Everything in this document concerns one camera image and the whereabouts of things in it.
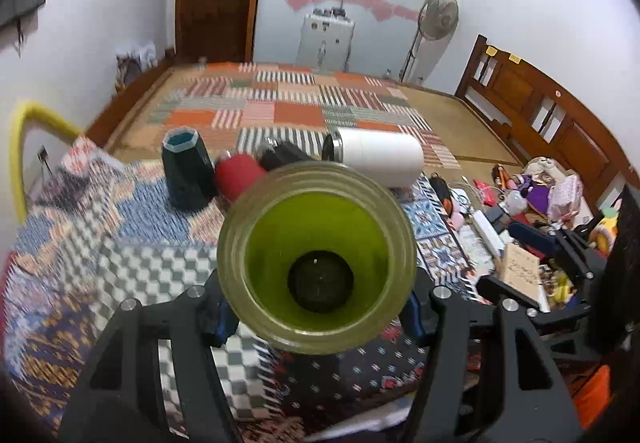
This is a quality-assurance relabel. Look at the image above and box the black orange glue gun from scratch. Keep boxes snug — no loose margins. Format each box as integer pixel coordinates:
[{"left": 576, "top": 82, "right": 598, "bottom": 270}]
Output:
[{"left": 428, "top": 172, "right": 454, "bottom": 217}]

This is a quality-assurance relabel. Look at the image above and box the yellow foam tube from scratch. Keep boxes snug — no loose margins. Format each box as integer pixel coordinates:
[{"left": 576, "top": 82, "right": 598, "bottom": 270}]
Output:
[{"left": 8, "top": 100, "right": 84, "bottom": 224}]

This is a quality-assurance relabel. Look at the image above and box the red thermos bottle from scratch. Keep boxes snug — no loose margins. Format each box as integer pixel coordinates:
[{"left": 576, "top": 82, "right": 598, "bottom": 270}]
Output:
[{"left": 214, "top": 151, "right": 267, "bottom": 203}]

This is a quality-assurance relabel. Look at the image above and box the white standing fan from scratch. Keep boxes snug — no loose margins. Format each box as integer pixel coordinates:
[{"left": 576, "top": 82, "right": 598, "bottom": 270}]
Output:
[{"left": 399, "top": 0, "right": 460, "bottom": 86}]

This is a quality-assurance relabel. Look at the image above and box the wall power socket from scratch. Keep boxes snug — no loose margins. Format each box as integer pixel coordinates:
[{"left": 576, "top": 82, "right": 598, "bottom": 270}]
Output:
[{"left": 37, "top": 146, "right": 53, "bottom": 179}]

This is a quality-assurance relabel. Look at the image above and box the cardboard note with writing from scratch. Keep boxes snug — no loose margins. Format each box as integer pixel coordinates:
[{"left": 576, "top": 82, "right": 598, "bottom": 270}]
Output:
[{"left": 498, "top": 243, "right": 540, "bottom": 300}]

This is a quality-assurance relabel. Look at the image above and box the striped patchwork bed mat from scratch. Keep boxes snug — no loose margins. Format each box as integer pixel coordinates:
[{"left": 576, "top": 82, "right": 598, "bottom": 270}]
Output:
[{"left": 106, "top": 60, "right": 522, "bottom": 172}]

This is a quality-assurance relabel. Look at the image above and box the wooden bed headboard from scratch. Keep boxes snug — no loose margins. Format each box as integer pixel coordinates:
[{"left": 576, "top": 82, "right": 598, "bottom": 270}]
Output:
[{"left": 454, "top": 35, "right": 639, "bottom": 209}]

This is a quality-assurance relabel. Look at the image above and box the white plastic squeeze bottle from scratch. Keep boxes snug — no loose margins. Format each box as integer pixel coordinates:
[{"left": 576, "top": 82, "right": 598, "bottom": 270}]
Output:
[{"left": 502, "top": 190, "right": 528, "bottom": 217}]

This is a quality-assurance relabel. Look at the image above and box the dark green faceted cup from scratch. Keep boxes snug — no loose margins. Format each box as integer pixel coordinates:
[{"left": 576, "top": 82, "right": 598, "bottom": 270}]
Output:
[{"left": 162, "top": 126, "right": 218, "bottom": 212}]

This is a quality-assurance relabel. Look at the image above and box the clothes pile in corner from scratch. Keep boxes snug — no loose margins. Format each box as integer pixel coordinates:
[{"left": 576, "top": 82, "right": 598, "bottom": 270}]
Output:
[{"left": 114, "top": 41, "right": 158, "bottom": 92}]

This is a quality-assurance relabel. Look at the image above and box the lime green glass bottle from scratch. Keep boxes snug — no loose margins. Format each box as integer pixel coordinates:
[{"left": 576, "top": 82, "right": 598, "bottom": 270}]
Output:
[{"left": 217, "top": 162, "right": 416, "bottom": 355}]

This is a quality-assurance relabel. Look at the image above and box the black thermos bottle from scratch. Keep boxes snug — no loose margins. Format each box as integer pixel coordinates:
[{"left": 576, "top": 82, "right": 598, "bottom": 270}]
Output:
[{"left": 255, "top": 138, "right": 312, "bottom": 172}]

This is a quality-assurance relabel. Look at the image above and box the colourful patchwork cloth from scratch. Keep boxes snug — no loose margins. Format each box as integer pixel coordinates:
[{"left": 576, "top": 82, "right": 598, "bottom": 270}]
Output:
[{"left": 0, "top": 134, "right": 501, "bottom": 443}]

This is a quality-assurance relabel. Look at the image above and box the white thermos bottle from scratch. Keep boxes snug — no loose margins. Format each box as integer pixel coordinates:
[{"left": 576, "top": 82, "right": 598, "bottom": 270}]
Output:
[{"left": 321, "top": 127, "right": 424, "bottom": 189}]

